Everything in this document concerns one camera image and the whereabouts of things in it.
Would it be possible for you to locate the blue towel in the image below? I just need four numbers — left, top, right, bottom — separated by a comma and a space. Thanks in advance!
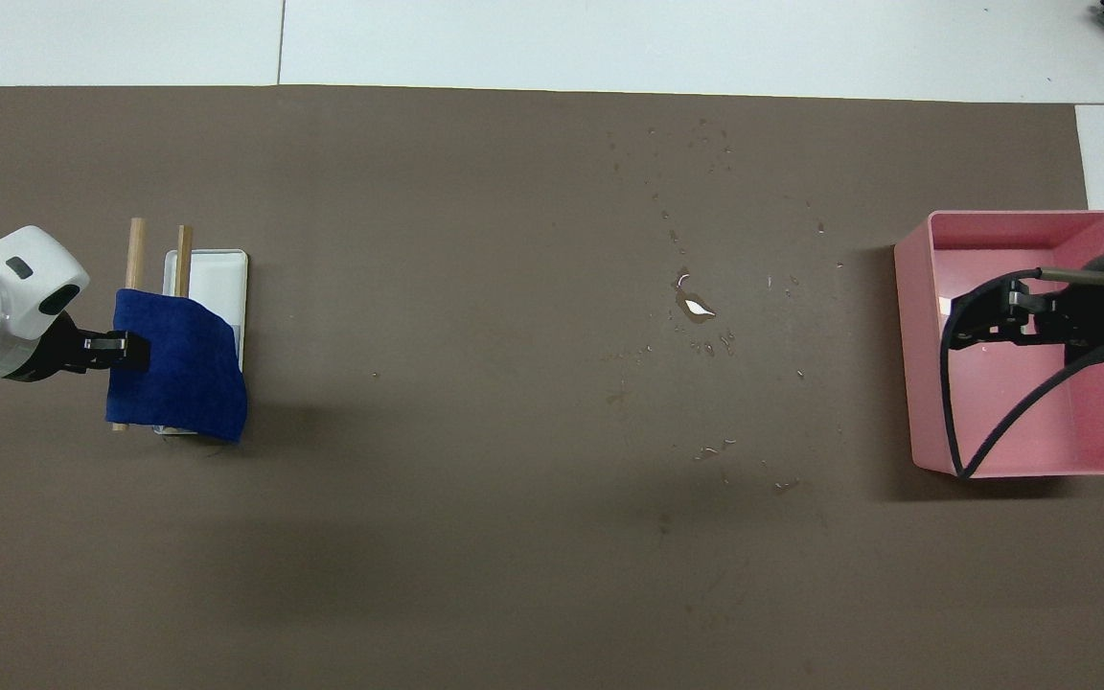
105, 287, 248, 444

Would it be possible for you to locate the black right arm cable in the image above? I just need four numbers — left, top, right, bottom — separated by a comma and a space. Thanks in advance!
940, 266, 1104, 478

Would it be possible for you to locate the pink plastic bin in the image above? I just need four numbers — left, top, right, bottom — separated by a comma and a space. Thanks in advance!
893, 210, 1104, 478

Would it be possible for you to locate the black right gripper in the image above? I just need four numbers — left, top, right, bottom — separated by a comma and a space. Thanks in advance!
945, 278, 1104, 367

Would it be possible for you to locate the brown table mat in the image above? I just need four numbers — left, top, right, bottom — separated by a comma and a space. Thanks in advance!
0, 84, 1104, 690

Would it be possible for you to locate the water puddle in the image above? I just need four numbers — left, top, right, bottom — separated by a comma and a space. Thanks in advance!
672, 271, 718, 327

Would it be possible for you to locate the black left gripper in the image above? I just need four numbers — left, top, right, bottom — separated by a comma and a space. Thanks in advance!
0, 311, 152, 382

